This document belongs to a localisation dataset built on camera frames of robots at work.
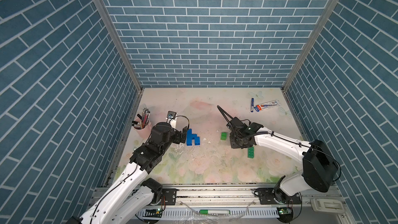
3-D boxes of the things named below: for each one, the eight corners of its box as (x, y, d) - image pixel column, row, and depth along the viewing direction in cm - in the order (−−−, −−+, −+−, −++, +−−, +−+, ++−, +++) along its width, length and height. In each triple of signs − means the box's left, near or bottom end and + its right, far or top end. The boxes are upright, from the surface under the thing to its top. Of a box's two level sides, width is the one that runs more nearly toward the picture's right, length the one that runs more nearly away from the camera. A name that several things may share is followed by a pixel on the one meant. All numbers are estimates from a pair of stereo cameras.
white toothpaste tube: (256, 112, 110) (257, 110, 108) (253, 107, 113) (254, 105, 111) (280, 105, 114) (281, 103, 112) (276, 101, 117) (277, 99, 115)
